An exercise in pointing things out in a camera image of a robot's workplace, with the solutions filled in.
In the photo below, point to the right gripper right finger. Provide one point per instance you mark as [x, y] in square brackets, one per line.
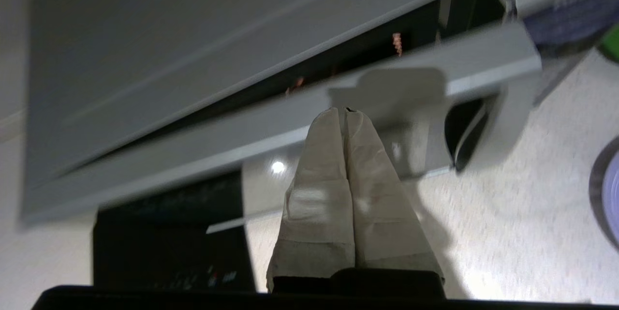
[382, 213]

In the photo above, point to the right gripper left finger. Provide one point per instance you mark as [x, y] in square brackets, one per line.
[319, 203]

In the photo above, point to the microwave door with glass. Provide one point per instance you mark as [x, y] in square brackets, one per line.
[242, 140]

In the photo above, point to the purple plate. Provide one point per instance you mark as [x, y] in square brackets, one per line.
[613, 194]

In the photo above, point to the silver microwave oven body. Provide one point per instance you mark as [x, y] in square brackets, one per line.
[193, 34]

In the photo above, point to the black induction cooktop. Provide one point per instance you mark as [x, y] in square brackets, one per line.
[145, 261]

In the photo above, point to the green plastic tray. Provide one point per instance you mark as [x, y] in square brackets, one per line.
[611, 44]

